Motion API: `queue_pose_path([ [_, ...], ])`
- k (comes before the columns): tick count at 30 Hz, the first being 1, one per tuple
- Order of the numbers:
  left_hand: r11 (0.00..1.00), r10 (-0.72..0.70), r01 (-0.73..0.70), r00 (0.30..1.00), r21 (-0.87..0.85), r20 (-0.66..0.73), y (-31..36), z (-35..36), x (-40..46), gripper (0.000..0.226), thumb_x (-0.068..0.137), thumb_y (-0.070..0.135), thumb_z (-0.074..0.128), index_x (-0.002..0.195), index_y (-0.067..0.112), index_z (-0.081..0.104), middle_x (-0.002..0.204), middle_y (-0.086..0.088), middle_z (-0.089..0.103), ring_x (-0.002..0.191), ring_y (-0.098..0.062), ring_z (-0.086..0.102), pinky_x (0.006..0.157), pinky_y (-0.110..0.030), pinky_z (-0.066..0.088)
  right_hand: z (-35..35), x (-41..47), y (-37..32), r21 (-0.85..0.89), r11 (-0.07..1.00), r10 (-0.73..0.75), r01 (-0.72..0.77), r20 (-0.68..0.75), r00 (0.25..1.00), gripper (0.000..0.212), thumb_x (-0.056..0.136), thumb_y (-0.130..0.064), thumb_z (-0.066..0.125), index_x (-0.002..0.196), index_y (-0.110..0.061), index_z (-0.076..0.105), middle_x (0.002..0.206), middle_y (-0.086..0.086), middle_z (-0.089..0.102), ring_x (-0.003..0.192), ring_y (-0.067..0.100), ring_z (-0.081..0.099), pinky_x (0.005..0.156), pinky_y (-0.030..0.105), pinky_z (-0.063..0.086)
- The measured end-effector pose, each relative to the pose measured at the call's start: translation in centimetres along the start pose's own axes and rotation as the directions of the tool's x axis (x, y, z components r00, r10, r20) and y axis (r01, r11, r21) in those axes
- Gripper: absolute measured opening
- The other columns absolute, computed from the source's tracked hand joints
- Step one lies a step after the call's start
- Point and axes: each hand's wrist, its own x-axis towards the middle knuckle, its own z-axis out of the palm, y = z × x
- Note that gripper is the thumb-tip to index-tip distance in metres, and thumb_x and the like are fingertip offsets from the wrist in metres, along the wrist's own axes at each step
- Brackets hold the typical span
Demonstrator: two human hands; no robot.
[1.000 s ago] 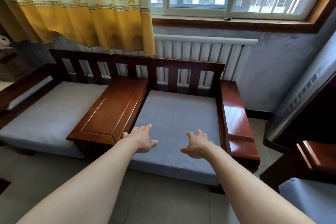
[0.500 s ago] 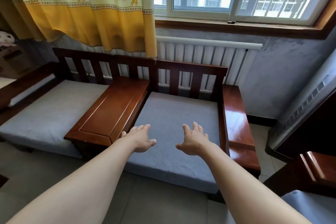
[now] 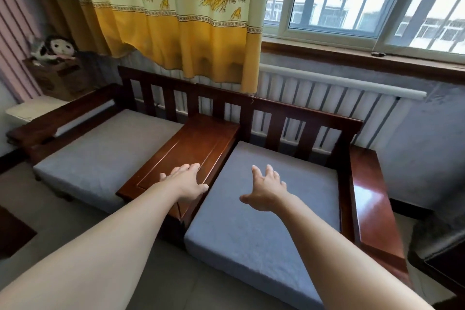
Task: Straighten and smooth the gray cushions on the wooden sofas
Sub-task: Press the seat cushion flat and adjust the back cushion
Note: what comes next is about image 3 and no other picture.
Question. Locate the person's right hand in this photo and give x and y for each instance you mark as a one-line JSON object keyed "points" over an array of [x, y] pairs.
{"points": [[269, 193]]}

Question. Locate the person's left hand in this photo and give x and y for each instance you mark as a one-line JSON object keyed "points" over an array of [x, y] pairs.
{"points": [[185, 184]]}

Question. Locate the grey seat cushion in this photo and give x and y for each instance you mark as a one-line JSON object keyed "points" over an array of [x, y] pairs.
{"points": [[101, 153], [308, 182]]}

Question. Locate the dark wooden sofa with console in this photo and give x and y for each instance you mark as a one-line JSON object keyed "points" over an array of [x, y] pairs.
{"points": [[447, 273], [199, 139]]}

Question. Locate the person's right forearm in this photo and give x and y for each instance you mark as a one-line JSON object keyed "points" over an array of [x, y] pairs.
{"points": [[345, 266]]}

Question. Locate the person's left forearm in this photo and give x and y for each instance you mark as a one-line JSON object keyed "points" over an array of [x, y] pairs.
{"points": [[91, 255]]}

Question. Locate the white radiator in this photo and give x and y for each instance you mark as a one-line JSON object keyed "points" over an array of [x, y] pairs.
{"points": [[327, 81]]}

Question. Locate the yellow patterned curtain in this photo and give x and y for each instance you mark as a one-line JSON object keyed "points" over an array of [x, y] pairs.
{"points": [[181, 37]]}

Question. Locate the wooden framed window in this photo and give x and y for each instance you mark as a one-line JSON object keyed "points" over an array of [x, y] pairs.
{"points": [[345, 55]]}

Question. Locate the brown box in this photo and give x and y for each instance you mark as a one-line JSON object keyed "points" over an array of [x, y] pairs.
{"points": [[58, 81]]}

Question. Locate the white side table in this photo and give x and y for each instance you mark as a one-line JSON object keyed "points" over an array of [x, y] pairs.
{"points": [[32, 108]]}

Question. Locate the plush doll toys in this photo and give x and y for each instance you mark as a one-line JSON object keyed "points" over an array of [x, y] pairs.
{"points": [[61, 48]]}

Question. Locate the grey white plush cat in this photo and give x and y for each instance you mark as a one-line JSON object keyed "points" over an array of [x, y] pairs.
{"points": [[38, 52]]}

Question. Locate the pink curtain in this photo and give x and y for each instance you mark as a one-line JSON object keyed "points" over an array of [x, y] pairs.
{"points": [[14, 30]]}

